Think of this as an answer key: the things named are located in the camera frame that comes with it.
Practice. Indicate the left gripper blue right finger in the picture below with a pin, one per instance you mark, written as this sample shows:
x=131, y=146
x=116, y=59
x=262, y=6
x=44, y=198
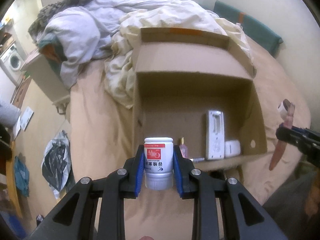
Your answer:
x=181, y=173

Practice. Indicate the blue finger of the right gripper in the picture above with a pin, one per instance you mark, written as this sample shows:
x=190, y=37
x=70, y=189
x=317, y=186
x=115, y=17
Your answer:
x=306, y=140

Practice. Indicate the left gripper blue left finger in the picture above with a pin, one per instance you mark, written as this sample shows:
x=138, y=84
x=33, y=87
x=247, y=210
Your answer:
x=136, y=172

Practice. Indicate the white red label bottle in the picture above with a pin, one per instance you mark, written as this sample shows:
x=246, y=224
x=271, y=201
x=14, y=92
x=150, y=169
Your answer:
x=158, y=165

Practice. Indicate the small white tape roll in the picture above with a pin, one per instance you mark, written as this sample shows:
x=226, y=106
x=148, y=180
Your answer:
x=283, y=108

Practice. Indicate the white rectangular device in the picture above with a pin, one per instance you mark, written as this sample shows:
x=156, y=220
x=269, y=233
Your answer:
x=215, y=135

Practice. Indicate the small white rounded box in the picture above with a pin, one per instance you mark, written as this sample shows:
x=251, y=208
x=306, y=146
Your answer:
x=232, y=148

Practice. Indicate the black plastic bag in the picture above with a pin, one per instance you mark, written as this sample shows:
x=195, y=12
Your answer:
x=56, y=165

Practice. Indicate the large brown cardboard box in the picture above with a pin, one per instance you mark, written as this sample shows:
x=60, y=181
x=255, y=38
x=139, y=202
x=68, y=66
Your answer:
x=182, y=74

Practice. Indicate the blue cloth on floor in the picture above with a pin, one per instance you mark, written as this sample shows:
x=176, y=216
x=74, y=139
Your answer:
x=21, y=177

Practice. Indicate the green cushion with orange stripe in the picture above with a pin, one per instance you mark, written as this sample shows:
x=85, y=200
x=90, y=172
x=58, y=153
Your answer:
x=253, y=28

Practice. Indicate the white paper on floor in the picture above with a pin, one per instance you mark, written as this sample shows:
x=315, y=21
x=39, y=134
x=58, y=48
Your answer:
x=26, y=117

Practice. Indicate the small brown bedside box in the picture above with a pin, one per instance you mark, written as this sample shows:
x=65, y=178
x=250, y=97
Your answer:
x=41, y=72

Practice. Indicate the light grey duvet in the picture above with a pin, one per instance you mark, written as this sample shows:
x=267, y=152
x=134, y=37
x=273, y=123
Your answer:
x=81, y=34

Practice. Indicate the cream crumpled blanket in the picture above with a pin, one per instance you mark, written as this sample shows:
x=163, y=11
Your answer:
x=138, y=14

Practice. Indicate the white washing machine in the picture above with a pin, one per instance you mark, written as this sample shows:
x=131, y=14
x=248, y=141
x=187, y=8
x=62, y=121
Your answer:
x=12, y=63

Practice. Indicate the dark grey knitted blanket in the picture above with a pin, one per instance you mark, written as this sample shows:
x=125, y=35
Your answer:
x=36, y=29

